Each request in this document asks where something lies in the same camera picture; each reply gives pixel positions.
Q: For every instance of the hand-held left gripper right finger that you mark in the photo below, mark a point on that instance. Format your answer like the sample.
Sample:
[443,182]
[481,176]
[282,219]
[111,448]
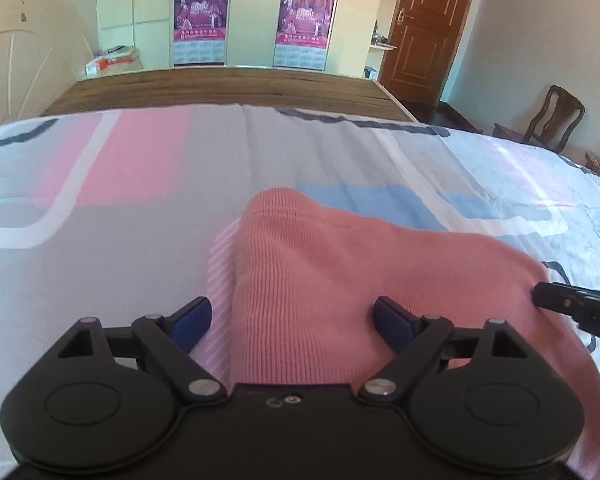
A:
[391,321]

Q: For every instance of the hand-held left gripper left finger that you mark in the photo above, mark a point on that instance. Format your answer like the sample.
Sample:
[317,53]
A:
[192,321]

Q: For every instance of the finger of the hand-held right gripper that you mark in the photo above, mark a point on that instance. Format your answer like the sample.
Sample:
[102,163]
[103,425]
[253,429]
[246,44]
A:
[562,302]

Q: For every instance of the pink knit shirt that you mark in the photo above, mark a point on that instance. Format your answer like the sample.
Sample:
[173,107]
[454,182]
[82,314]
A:
[340,280]

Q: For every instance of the patterned pink blue bed sheet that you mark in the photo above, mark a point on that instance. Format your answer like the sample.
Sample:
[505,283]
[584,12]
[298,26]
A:
[105,220]

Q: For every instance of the wooden chair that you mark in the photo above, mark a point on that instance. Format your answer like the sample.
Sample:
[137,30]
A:
[550,120]

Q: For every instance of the brown wooden door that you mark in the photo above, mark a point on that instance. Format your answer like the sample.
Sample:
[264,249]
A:
[425,30]

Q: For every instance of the cream curved headboard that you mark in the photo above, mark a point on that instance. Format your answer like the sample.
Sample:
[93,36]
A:
[25,60]

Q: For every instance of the cream wardrobe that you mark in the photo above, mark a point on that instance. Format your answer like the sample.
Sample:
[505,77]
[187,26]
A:
[252,10]

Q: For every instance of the wooden bed frame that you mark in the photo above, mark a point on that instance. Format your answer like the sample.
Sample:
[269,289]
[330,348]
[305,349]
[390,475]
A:
[220,90]

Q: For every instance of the cream corner wall shelves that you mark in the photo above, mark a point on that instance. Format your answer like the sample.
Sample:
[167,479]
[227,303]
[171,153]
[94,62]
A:
[387,20]

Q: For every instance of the purple wall poster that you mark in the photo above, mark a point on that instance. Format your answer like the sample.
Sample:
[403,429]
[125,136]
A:
[201,15]
[306,20]

